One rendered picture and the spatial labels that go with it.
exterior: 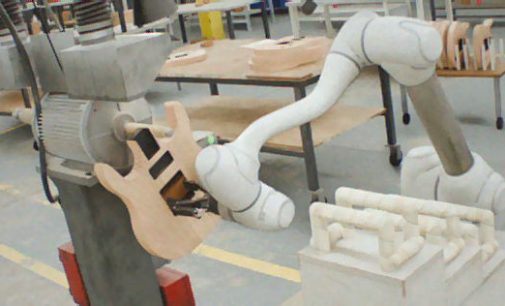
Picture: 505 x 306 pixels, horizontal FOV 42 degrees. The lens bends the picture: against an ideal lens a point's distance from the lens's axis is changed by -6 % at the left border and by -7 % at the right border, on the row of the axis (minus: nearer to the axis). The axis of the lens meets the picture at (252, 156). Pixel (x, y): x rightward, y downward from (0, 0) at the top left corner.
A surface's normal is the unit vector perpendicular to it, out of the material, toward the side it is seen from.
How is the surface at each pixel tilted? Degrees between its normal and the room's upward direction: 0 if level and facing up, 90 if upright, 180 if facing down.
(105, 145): 94
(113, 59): 90
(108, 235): 90
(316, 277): 90
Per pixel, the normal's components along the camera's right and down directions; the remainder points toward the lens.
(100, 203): 0.72, 0.10
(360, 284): -0.70, 0.33
